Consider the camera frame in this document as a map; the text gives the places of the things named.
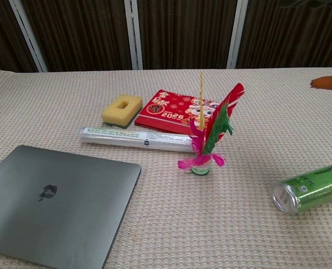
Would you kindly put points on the right robot hand orange fingertip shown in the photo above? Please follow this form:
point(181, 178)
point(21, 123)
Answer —
point(329, 81)

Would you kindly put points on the colourful feather shuttlecock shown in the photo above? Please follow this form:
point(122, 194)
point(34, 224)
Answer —
point(200, 166)

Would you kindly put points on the green drink can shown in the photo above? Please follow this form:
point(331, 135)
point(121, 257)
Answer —
point(317, 190)

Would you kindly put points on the red 2026 desk calendar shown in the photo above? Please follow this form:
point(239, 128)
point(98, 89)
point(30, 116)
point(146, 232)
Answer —
point(165, 113)

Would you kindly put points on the beige woven tablecloth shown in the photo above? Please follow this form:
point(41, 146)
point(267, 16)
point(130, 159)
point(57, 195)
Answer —
point(210, 224)

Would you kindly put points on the clear plastic wrap roll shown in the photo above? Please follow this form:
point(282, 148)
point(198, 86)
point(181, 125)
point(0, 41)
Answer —
point(126, 139)

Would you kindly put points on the yellow sponge with green base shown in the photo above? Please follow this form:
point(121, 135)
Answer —
point(112, 110)

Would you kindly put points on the grey closed laptop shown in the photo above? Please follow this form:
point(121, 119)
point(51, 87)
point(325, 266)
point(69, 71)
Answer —
point(56, 213)

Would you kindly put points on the grey aluminium frame extrusion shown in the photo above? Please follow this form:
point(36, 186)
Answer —
point(28, 36)
point(134, 36)
point(237, 36)

